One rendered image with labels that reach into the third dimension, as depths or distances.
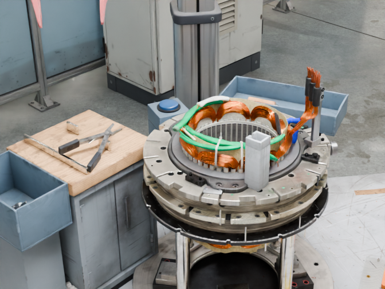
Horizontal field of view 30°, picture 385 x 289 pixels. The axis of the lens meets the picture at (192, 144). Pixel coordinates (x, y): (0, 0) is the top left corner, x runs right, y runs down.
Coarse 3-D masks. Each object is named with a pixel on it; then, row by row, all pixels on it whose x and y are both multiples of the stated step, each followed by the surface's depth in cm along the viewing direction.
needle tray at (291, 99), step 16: (240, 80) 157; (256, 80) 155; (240, 96) 157; (256, 96) 157; (272, 96) 156; (288, 96) 154; (304, 96) 153; (336, 96) 150; (288, 112) 144; (336, 112) 142; (320, 128) 143; (336, 128) 143
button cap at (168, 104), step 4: (164, 100) 152; (168, 100) 152; (172, 100) 152; (160, 104) 150; (164, 104) 150; (168, 104) 150; (172, 104) 150; (176, 104) 150; (160, 108) 150; (164, 108) 149; (168, 108) 149; (172, 108) 150
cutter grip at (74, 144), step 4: (72, 140) 127; (76, 140) 127; (64, 144) 126; (68, 144) 126; (72, 144) 127; (76, 144) 127; (60, 148) 125; (64, 148) 126; (68, 148) 126; (72, 148) 127; (60, 152) 126; (64, 152) 126
